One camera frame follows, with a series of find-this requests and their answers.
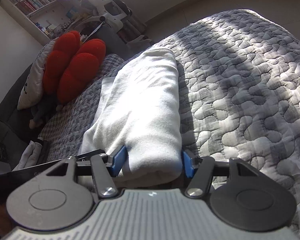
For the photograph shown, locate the white office chair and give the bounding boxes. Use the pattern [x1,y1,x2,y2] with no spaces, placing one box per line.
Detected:
[70,0,152,50]

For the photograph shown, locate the red flower-shaped cushion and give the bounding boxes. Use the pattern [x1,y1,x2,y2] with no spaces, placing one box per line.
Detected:
[43,31,106,105]

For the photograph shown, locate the white printed pillow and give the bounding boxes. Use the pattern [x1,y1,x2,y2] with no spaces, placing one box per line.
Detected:
[17,38,57,110]

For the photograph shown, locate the cream Winnie the Pooh sweatshirt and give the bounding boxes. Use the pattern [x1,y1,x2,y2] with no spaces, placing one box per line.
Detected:
[80,47,183,189]

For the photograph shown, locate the grey quilted bed cover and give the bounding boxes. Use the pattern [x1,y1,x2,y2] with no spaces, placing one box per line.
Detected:
[37,8,300,240]

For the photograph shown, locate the white and black garment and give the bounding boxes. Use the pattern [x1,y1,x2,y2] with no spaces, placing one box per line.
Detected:
[13,138,49,171]

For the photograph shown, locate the white bookshelf with books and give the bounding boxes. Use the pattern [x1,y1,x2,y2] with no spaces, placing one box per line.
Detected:
[0,0,82,45]

